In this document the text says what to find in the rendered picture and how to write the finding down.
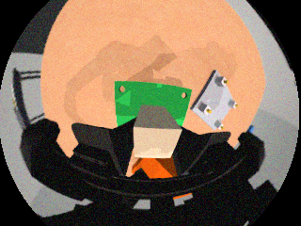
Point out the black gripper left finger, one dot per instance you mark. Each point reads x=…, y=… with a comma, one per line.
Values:
x=118, y=141

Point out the green board with square handle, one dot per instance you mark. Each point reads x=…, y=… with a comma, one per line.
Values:
x=159, y=110

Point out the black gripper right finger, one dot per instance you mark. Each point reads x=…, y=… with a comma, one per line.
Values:
x=191, y=146

